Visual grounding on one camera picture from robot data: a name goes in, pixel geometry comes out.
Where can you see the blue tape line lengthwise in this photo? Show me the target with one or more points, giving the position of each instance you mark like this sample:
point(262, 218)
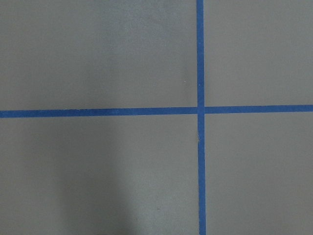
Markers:
point(201, 118)

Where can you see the blue tape line crosswise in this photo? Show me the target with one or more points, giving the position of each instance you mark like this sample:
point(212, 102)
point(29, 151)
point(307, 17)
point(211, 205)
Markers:
point(154, 111)

